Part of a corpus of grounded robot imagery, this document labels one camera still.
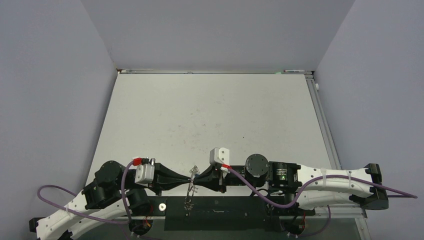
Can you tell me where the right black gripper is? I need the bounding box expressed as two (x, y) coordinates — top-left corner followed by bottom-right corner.
(193, 163), (265, 192)

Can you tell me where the metal keyring disc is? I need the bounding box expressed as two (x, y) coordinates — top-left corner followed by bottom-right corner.
(184, 165), (200, 211)

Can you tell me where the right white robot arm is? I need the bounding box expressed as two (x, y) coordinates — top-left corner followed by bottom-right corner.
(191, 152), (389, 214)

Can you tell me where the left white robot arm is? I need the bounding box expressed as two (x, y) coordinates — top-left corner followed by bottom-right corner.
(29, 157), (190, 240)

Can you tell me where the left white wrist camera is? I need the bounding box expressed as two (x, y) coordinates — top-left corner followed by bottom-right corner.
(134, 164), (155, 185)

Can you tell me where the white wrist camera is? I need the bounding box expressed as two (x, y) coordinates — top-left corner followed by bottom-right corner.
(134, 164), (155, 185)
(209, 147), (230, 166)

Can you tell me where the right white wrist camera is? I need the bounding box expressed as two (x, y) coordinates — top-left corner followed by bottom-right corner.
(209, 147), (230, 166)

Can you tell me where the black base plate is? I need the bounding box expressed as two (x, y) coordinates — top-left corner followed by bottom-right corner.
(128, 196), (316, 235)

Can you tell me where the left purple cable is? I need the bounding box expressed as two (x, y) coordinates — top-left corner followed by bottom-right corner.
(37, 158), (140, 226)

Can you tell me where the aluminium frame rail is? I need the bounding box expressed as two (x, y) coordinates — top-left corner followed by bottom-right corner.
(304, 73), (369, 220)

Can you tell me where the marker pen on rail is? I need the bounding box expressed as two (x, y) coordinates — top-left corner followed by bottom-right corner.
(283, 69), (306, 74)

